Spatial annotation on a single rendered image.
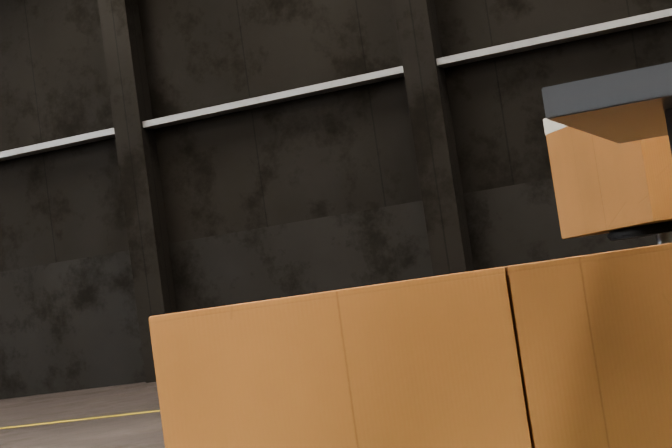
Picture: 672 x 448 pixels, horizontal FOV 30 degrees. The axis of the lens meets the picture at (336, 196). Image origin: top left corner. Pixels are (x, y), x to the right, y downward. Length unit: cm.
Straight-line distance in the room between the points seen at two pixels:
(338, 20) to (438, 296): 966
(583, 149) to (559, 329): 188
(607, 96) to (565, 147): 252
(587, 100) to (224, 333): 81
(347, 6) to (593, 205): 791
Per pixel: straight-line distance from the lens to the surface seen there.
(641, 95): 154
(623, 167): 375
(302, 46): 1179
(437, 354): 209
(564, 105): 156
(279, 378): 208
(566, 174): 408
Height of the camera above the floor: 53
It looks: 5 degrees up
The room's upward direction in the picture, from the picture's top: 8 degrees counter-clockwise
